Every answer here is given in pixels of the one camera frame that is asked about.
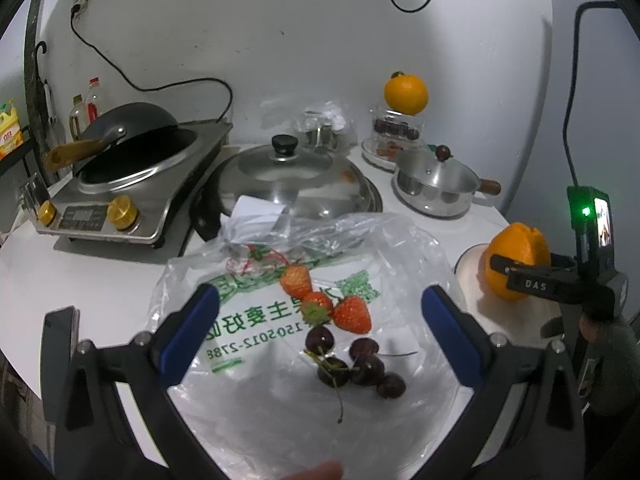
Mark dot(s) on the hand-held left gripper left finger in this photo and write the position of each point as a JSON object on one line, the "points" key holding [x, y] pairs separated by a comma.
{"points": [[192, 327]]}

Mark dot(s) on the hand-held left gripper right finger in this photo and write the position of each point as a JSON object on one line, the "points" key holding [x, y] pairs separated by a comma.
{"points": [[450, 331]]}

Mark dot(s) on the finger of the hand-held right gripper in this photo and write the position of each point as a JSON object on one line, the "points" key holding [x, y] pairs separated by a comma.
{"points": [[532, 284]]}

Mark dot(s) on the large orange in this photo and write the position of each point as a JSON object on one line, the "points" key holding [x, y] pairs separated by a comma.
{"points": [[525, 245]]}

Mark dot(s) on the white round plate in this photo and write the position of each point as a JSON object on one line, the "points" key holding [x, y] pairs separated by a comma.
{"points": [[472, 280]]}

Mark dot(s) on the dark red cherry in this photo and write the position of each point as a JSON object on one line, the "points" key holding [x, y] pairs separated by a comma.
{"points": [[334, 372], [367, 372], [391, 385], [319, 338], [364, 350]]}

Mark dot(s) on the large red strawberry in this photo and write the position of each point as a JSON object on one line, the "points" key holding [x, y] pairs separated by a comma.
{"points": [[352, 314]]}

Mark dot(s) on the printed clear plastic bag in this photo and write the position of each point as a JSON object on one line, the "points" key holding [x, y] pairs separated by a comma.
{"points": [[260, 410]]}

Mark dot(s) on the pale orange strawberry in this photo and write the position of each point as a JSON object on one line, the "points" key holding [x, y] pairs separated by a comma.
{"points": [[296, 281]]}

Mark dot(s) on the leafy red strawberry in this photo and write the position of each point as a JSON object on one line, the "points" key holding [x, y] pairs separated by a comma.
{"points": [[316, 307]]}

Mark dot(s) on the person's right forearm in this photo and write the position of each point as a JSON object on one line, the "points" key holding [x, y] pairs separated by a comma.
{"points": [[616, 370]]}

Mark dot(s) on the person's left hand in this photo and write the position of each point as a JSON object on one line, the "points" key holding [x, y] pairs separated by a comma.
{"points": [[320, 472]]}

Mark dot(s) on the steel induction cooker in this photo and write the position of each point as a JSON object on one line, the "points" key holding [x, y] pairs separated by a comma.
{"points": [[165, 200]]}

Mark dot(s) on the black smartphone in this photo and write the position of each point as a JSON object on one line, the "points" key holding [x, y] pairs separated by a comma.
{"points": [[60, 325]]}

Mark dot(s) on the white paper receipt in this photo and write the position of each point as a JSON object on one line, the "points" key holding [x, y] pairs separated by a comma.
{"points": [[255, 207]]}

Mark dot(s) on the small steel pot with lid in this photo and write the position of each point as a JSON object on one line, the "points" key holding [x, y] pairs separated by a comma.
{"points": [[430, 185]]}

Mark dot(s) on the large steel domed lid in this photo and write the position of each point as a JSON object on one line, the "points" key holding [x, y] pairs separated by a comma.
{"points": [[300, 180]]}

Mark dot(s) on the glass bowl with fruit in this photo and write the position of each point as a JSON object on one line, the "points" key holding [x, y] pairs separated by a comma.
{"points": [[380, 156]]}

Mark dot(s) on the clear plastic fruit container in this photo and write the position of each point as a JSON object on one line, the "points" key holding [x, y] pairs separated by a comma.
{"points": [[395, 125]]}

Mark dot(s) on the small orange with stem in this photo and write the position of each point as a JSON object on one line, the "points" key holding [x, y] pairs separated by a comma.
{"points": [[406, 94]]}

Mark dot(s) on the dark oil bottle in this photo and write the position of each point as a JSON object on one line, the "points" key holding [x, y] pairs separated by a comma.
{"points": [[76, 117]]}

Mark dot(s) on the plastic bag with steel cups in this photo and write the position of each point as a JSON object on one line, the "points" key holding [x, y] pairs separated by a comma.
{"points": [[325, 120]]}

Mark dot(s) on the red label bottle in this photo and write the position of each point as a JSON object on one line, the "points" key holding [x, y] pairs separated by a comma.
{"points": [[93, 100]]}

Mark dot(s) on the yellow oil jug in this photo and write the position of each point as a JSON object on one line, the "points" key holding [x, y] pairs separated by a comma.
{"points": [[7, 127]]}

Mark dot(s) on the dark vertical pole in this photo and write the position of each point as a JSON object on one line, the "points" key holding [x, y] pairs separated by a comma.
{"points": [[32, 75]]}

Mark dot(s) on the wall socket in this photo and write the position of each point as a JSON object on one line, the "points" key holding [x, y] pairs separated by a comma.
{"points": [[81, 2]]}

